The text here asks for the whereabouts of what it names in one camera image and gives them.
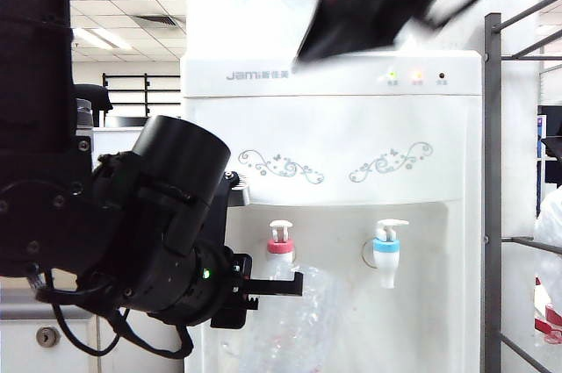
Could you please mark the ceiling air vent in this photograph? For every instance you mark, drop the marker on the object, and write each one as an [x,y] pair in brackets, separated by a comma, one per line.
[158,22]

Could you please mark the white desk partition box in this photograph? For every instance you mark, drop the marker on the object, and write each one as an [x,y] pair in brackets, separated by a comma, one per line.
[110,140]

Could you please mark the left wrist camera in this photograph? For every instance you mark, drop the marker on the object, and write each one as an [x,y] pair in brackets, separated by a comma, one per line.
[239,188]

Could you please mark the round drawer key lock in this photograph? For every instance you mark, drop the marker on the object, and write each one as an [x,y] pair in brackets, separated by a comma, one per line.
[47,337]

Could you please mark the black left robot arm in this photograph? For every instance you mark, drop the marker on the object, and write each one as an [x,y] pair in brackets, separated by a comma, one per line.
[131,215]

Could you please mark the red container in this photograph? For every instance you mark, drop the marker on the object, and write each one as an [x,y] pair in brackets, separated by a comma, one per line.
[549,324]

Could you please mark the white water dispenser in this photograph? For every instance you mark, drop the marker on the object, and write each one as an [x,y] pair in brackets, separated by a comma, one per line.
[333,127]

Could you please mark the dark grey thermos bottle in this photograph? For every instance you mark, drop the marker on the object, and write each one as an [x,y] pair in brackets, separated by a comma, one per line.
[84,112]

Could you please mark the twin tube ceiling light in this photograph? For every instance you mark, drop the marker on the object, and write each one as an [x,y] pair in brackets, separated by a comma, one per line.
[103,38]

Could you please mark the black office chair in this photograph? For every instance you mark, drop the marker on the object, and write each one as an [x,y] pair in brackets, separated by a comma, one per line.
[98,98]

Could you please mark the clear plastic bag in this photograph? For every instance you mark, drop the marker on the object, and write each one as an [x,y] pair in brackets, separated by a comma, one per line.
[551,224]

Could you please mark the clear plastic mug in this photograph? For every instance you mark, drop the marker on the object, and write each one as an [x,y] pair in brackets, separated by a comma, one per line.
[307,316]

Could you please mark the dark metal storage rack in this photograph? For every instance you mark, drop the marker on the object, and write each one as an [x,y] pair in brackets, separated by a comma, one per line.
[492,215]

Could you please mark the grey desk drawer cabinet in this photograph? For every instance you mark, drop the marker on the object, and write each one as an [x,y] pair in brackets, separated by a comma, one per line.
[17,346]

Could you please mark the red hot water tap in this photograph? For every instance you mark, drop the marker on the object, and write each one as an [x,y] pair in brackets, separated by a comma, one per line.
[280,246]

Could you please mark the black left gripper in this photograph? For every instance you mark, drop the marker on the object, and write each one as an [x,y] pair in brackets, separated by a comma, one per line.
[237,270]

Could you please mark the black wall shelf rack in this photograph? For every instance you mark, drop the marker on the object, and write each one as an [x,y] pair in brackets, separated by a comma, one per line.
[147,83]

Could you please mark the blue cold water tap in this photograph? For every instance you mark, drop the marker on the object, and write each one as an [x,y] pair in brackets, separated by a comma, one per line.
[386,259]

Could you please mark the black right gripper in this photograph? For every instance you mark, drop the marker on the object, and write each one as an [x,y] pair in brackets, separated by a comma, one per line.
[351,26]

